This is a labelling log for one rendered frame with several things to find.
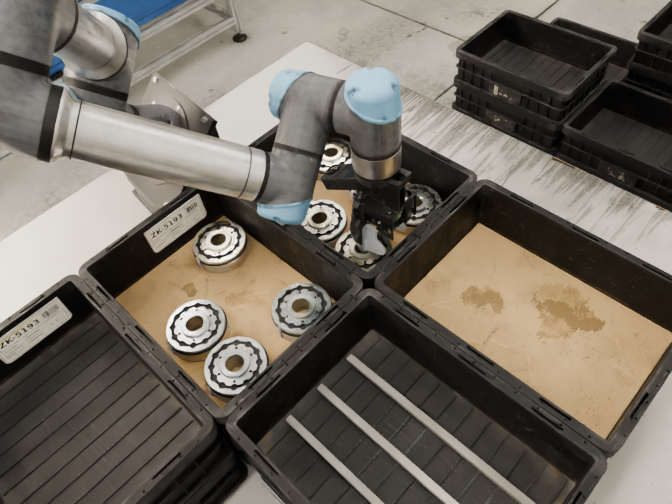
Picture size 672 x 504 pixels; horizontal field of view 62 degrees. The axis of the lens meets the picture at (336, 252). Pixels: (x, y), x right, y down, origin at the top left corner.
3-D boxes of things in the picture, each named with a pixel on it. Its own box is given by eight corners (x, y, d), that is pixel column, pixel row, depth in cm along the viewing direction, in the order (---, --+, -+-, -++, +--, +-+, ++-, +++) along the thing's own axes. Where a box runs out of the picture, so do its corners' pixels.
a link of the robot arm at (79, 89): (97, 154, 117) (30, 141, 106) (110, 90, 115) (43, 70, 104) (128, 166, 110) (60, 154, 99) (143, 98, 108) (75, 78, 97)
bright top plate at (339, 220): (282, 222, 107) (282, 220, 106) (322, 193, 110) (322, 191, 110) (317, 251, 102) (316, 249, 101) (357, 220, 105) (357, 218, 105)
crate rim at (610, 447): (369, 291, 89) (368, 283, 87) (480, 185, 101) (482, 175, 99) (608, 464, 70) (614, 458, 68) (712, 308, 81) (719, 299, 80)
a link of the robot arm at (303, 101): (253, 136, 81) (320, 154, 77) (272, 58, 79) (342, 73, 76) (278, 143, 88) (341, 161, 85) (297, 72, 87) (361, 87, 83)
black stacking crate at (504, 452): (242, 453, 85) (222, 425, 76) (372, 324, 97) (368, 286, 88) (456, 681, 66) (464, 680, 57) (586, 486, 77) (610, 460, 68)
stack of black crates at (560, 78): (445, 154, 215) (453, 49, 180) (491, 114, 227) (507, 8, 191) (538, 203, 196) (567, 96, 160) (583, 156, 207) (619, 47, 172)
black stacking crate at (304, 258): (105, 307, 104) (76, 271, 95) (227, 214, 116) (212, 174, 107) (240, 451, 85) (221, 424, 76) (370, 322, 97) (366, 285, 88)
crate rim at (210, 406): (80, 277, 97) (73, 269, 95) (214, 180, 108) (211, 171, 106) (224, 430, 78) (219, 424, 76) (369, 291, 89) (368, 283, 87)
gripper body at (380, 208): (391, 244, 92) (390, 193, 82) (349, 222, 95) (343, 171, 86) (417, 214, 95) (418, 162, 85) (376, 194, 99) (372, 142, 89)
